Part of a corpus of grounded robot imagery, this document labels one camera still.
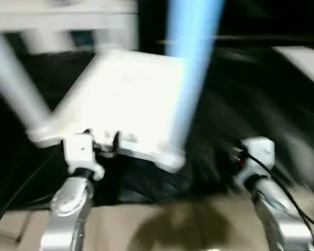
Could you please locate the black plastic mat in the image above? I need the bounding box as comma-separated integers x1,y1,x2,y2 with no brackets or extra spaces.
0,47,314,207

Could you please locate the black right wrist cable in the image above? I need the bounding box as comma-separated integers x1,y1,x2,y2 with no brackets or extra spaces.
246,152,314,231

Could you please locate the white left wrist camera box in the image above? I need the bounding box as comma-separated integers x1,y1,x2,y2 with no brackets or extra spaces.
63,133,105,181

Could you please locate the white sideboard cabinet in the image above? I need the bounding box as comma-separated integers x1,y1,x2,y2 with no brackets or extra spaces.
0,0,139,53

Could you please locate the white plastic table top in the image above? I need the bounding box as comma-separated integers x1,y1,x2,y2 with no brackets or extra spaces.
29,49,188,173

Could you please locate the black low shelf board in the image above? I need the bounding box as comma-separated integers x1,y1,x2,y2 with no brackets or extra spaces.
220,33,314,43

